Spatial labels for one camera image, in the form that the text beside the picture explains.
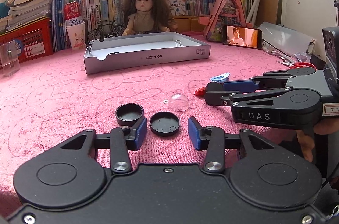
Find black round lid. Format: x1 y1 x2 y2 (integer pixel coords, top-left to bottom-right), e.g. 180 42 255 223
115 103 145 126
150 112 181 137

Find blue hair clip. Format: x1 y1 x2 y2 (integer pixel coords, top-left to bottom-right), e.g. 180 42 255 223
210 72 231 83

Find brown cardboard box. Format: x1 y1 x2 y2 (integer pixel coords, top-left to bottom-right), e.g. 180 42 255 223
261 0 281 25

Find black smartphone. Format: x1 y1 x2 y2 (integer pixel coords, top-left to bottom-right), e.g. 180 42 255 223
222 25 263 49

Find large red plastic basket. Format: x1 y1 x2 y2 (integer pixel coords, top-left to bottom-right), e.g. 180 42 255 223
0 18 53 63

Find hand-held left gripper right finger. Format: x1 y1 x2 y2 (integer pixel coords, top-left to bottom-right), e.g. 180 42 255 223
188 117 277 174

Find stack of lying books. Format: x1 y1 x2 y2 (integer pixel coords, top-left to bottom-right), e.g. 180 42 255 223
7 0 53 31

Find white cardboard box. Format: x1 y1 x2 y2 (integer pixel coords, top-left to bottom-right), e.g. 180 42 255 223
83 32 211 74

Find red handled scissors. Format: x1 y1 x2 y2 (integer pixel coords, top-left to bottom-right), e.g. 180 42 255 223
277 60 317 70

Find clear glass beaker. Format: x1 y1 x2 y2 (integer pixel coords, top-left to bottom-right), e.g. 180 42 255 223
0 41 21 77

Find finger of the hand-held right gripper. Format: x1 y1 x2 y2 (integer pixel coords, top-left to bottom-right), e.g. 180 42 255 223
204 82 294 108
224 67 316 93

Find blue upright folders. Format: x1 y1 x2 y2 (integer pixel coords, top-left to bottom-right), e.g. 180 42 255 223
53 0 68 52

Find brown haired doll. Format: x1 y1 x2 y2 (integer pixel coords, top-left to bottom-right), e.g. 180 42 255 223
122 0 174 37

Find pink rabbit print cloth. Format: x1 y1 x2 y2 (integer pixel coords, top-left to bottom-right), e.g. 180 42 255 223
0 30 329 211

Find black model bicycle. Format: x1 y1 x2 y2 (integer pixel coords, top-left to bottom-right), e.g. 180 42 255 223
87 20 126 43

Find white paper cup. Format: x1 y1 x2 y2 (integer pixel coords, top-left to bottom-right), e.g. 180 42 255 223
66 21 86 49

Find red drink can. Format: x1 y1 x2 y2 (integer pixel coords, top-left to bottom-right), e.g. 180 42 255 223
64 1 83 26

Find white cable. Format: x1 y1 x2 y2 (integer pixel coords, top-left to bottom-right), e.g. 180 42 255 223
261 41 294 63

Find clear plastic dome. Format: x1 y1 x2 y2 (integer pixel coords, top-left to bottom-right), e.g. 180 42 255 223
169 93 190 112

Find printed cardboard carton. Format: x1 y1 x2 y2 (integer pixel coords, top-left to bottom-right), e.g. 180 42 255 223
167 0 186 16

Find person's right hand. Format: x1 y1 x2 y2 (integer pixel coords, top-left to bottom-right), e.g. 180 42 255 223
297 118 339 162

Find wooden drawer unit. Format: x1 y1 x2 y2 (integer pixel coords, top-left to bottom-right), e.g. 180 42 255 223
172 14 212 34

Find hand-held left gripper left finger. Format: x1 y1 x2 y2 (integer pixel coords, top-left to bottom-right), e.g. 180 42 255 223
60 117 148 174

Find pink toy house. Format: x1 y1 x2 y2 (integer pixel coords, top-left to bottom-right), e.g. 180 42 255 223
199 0 251 43

